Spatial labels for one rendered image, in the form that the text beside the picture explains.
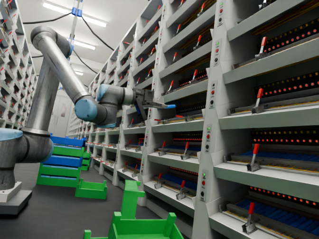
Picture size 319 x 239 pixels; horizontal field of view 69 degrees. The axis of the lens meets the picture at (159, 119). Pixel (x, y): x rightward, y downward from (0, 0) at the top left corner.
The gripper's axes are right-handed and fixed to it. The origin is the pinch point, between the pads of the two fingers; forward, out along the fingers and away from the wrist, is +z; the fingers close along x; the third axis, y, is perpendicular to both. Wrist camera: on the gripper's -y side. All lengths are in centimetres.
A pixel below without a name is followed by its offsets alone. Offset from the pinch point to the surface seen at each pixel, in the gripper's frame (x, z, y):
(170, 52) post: 29, 14, 46
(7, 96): 240, -113, 25
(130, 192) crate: -28, -25, -41
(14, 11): 170, -108, 109
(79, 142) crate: 82, -34, -24
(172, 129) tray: 0.4, 5.9, -11.6
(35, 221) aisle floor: 0, -56, -59
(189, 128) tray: -17.6, 5.9, -11.9
